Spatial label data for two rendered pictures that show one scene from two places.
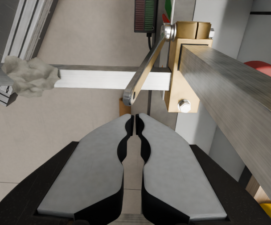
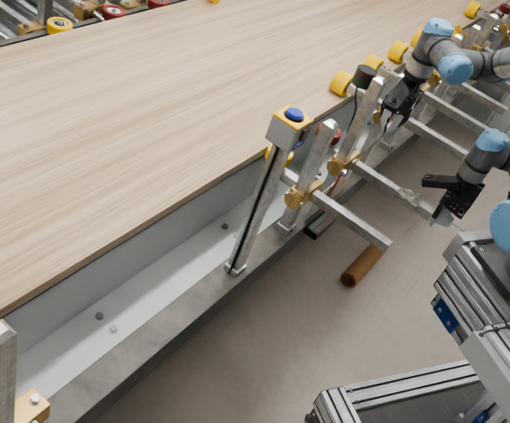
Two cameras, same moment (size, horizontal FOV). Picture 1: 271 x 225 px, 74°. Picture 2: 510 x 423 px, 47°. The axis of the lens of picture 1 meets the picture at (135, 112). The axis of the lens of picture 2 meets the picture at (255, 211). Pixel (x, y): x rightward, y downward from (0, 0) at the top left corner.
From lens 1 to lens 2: 1.73 m
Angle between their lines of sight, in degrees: 25
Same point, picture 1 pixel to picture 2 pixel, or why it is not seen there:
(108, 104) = (372, 294)
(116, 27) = (305, 347)
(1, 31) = (443, 403)
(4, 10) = (424, 410)
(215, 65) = (356, 133)
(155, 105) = (351, 182)
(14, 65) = (413, 201)
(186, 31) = (340, 164)
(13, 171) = not seen: outside the picture
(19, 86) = (418, 197)
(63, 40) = not seen: hidden behind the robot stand
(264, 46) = not seen: hidden behind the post
